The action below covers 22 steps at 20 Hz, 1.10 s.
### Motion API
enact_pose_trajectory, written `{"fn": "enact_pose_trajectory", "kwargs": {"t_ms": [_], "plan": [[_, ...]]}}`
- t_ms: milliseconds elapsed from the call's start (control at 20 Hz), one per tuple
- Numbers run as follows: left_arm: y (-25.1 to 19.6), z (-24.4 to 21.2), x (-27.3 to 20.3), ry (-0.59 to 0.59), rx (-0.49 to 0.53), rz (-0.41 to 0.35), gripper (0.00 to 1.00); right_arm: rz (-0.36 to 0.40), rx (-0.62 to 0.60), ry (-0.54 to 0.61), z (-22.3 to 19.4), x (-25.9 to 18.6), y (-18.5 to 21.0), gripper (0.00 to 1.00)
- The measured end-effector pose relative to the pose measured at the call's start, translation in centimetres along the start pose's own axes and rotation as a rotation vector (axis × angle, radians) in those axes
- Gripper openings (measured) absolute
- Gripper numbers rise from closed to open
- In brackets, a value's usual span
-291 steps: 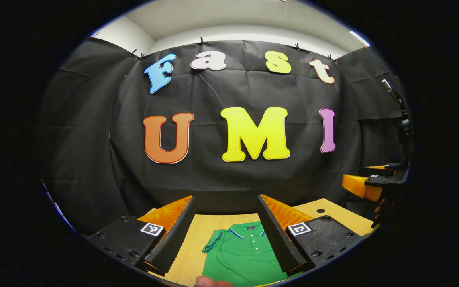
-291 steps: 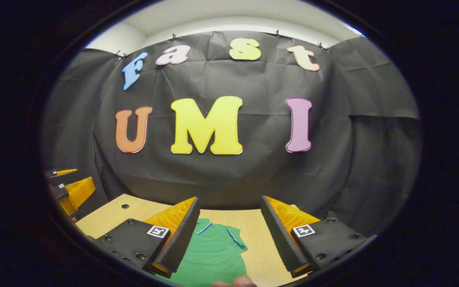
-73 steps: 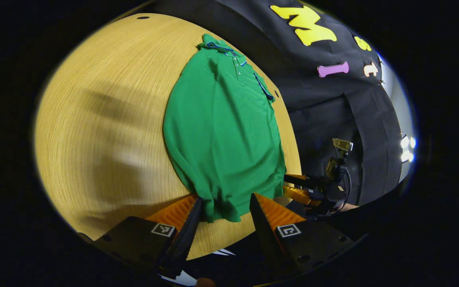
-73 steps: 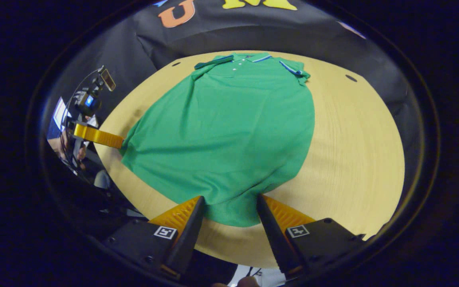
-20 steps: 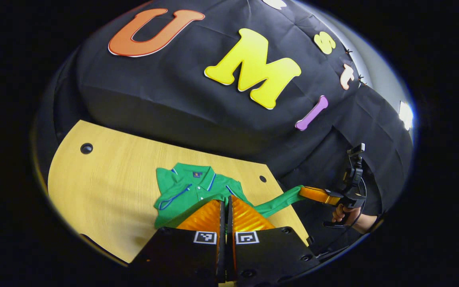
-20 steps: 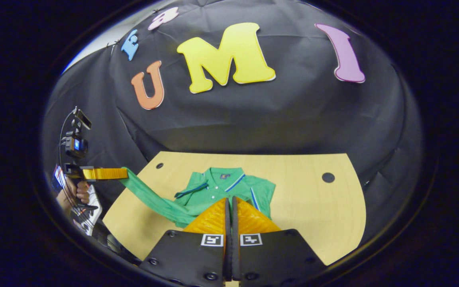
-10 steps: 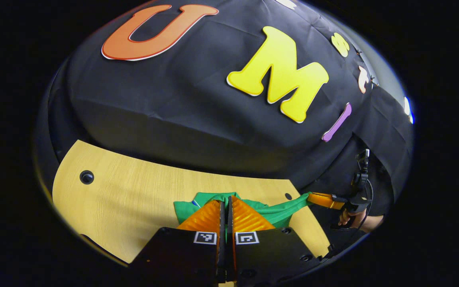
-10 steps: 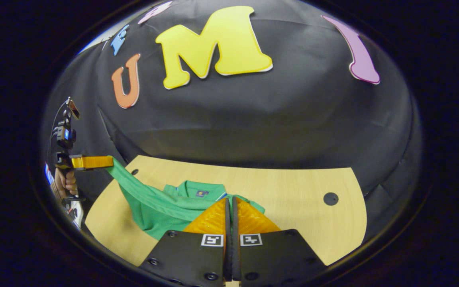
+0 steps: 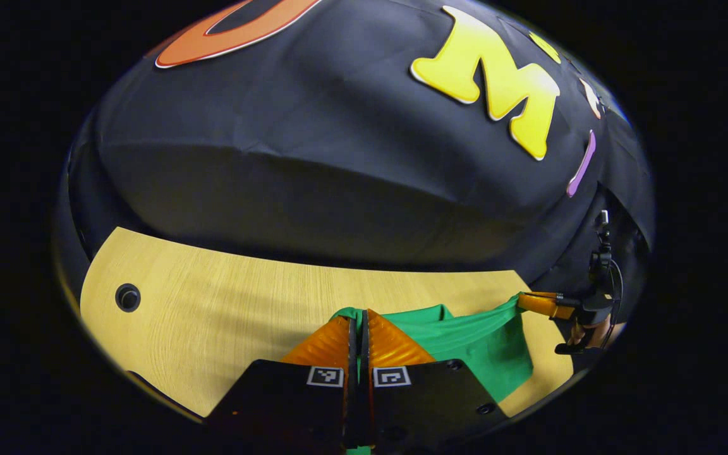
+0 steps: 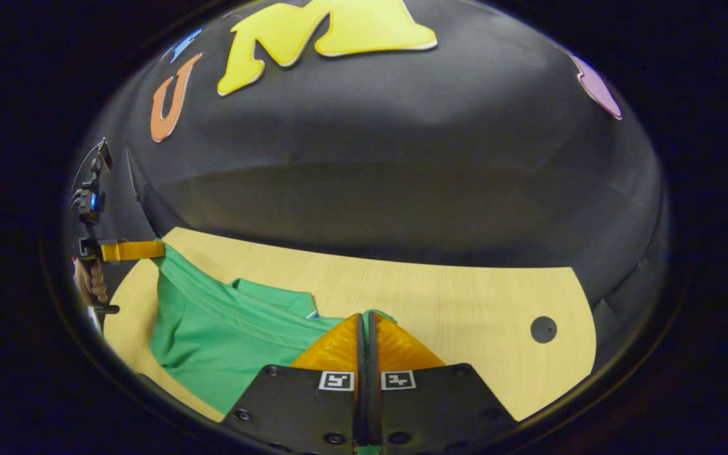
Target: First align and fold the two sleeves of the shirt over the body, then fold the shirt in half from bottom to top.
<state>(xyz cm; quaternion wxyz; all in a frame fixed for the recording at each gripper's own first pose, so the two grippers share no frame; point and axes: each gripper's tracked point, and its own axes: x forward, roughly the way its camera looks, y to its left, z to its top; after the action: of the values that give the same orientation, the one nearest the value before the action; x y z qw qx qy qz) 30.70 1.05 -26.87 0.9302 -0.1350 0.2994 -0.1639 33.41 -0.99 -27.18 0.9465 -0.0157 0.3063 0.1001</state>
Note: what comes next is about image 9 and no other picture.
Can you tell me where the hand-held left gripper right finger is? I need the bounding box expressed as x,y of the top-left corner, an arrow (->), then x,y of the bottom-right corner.
359,308 -> 510,455

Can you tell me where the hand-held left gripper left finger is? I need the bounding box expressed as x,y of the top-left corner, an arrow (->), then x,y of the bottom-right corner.
203,315 -> 360,455

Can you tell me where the green T-shirt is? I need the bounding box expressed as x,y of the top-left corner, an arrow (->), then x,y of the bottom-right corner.
331,292 -> 535,455

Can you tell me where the black table cable hole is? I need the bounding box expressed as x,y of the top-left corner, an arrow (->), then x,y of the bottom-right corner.
115,284 -> 142,312

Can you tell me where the black backdrop cloth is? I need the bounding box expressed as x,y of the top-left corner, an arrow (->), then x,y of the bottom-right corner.
64,0 -> 655,304

